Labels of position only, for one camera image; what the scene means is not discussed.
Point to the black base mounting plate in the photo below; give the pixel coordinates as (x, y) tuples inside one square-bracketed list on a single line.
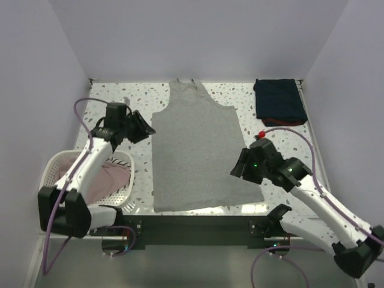
[(249, 231)]

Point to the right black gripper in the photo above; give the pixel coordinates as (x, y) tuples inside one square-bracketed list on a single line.
[(245, 157)]

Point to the white laundry basket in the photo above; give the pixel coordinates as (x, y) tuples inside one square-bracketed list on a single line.
[(61, 162)]

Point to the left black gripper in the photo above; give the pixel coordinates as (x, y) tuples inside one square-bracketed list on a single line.
[(144, 130)]

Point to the striped white garment in basket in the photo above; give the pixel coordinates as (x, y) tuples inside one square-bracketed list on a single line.
[(120, 162)]

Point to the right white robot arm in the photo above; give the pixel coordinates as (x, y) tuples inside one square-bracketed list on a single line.
[(353, 243)]

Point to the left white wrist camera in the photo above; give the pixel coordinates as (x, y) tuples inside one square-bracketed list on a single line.
[(126, 101)]

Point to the pink garment in basket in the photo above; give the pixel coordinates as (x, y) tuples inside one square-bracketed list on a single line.
[(111, 178)]

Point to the navy basketball tank top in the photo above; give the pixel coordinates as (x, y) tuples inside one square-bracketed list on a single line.
[(278, 103)]

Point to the grey garment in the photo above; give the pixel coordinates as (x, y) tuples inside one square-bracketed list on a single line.
[(196, 145)]

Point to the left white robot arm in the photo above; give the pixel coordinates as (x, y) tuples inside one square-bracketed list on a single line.
[(63, 207)]

